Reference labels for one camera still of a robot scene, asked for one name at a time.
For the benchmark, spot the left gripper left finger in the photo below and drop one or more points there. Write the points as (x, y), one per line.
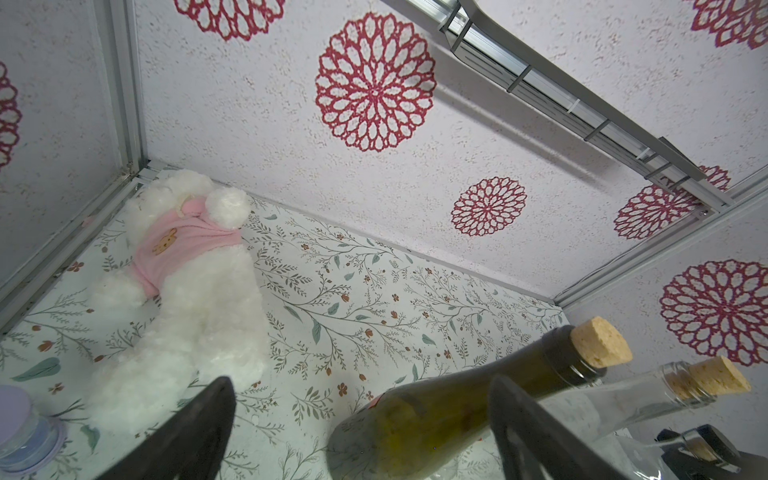
(190, 445)

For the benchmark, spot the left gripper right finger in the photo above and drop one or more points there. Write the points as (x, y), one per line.
(534, 445)

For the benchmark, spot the clear bottle with red label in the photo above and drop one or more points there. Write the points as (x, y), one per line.
(703, 452)

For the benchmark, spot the tall clear corked bottle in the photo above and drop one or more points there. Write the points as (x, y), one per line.
(596, 414)

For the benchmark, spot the dark green wine bottle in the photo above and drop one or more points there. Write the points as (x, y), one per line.
(411, 431)

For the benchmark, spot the white plush toy pink shirt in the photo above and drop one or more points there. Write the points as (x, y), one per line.
(185, 233)

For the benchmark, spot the small purple capped jar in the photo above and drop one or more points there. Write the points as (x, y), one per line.
(29, 440)

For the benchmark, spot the black wall shelf rack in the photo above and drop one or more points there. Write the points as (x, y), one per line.
(494, 53)

